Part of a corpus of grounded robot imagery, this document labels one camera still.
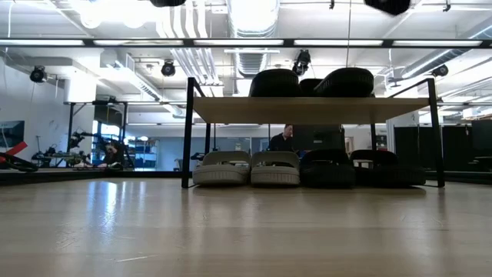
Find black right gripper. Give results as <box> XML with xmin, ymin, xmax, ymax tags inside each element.
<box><xmin>364</xmin><ymin>0</ymin><xmax>411</xmax><ymax>16</ymax></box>

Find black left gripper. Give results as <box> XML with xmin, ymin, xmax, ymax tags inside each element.
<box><xmin>149</xmin><ymin>0</ymin><xmax>188</xmax><ymax>8</ymax></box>

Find black rubber slide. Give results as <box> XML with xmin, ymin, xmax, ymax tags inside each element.
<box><xmin>299</xmin><ymin>67</ymin><xmax>375</xmax><ymax>98</ymax></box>
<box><xmin>349</xmin><ymin>149</ymin><xmax>427</xmax><ymax>188</ymax></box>
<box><xmin>299</xmin><ymin>149</ymin><xmax>357</xmax><ymax>189</ymax></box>
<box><xmin>248</xmin><ymin>68</ymin><xmax>303</xmax><ymax>98</ymax></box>

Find grey rubber slide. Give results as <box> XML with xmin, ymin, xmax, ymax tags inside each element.
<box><xmin>191</xmin><ymin>150</ymin><xmax>251</xmax><ymax>186</ymax></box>
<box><xmin>250</xmin><ymin>151</ymin><xmax>301</xmax><ymax>186</ymax></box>

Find black ceiling spotlight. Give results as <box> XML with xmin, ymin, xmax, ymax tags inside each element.
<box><xmin>291</xmin><ymin>48</ymin><xmax>312</xmax><ymax>77</ymax></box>
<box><xmin>29</xmin><ymin>65</ymin><xmax>48</xmax><ymax>84</ymax></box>
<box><xmin>430</xmin><ymin>64</ymin><xmax>450</xmax><ymax>78</ymax></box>
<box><xmin>160</xmin><ymin>59</ymin><xmax>177</xmax><ymax>78</ymax></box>

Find wide black partition panel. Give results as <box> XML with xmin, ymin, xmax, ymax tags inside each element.
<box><xmin>394</xmin><ymin>125</ymin><xmax>474</xmax><ymax>171</ymax></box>

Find black background monitor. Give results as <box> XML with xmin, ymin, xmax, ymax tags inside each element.
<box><xmin>291</xmin><ymin>124</ymin><xmax>346</xmax><ymax>152</ymax></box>

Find blue storage rack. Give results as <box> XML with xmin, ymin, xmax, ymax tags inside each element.
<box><xmin>126</xmin><ymin>137</ymin><xmax>159</xmax><ymax>170</ymax></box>

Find person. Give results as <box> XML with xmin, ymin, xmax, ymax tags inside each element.
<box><xmin>268</xmin><ymin>123</ymin><xmax>296</xmax><ymax>152</ymax></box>
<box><xmin>100</xmin><ymin>140</ymin><xmax>126</xmax><ymax>170</ymax></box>

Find narrow black partition panel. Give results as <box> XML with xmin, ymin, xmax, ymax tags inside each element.
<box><xmin>471</xmin><ymin>118</ymin><xmax>492</xmax><ymax>172</ymax></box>

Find red flat object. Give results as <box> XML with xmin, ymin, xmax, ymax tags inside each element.
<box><xmin>0</xmin><ymin>141</ymin><xmax>29</xmax><ymax>158</ymax></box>

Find silver ventilation duct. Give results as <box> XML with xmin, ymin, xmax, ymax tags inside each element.
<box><xmin>226</xmin><ymin>0</ymin><xmax>281</xmax><ymax>78</ymax></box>

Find black aluminium rig frame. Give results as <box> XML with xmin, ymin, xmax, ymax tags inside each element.
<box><xmin>0</xmin><ymin>37</ymin><xmax>492</xmax><ymax>49</ymax></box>

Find wooden shelf black metal frame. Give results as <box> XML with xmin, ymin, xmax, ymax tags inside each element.
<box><xmin>181</xmin><ymin>76</ymin><xmax>446</xmax><ymax>189</ymax></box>

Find black background rig frame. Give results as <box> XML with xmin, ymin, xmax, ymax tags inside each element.
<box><xmin>63</xmin><ymin>99</ymin><xmax>130</xmax><ymax>170</ymax></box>

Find dark wall screen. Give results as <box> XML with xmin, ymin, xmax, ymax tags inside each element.
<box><xmin>0</xmin><ymin>120</ymin><xmax>26</xmax><ymax>149</ymax></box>

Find black looped strap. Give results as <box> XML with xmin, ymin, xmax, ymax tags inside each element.
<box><xmin>0</xmin><ymin>152</ymin><xmax>39</xmax><ymax>173</ymax></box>

